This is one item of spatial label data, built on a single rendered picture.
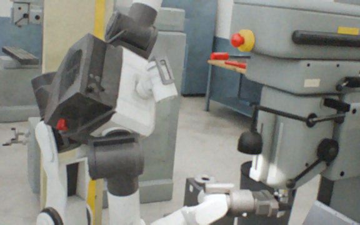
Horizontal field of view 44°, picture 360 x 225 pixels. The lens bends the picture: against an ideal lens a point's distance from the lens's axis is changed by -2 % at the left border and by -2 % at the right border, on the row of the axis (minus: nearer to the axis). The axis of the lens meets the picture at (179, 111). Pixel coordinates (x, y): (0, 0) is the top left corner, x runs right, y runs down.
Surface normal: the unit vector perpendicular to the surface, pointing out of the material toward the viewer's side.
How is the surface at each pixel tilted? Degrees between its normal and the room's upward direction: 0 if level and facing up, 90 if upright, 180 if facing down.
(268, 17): 90
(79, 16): 90
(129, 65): 58
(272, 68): 90
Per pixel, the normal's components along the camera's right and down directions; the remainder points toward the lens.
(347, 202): -0.86, 0.04
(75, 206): 0.75, 0.30
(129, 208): 0.33, 0.39
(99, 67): 0.69, -0.33
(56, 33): 0.50, 0.25
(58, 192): -0.65, 0.12
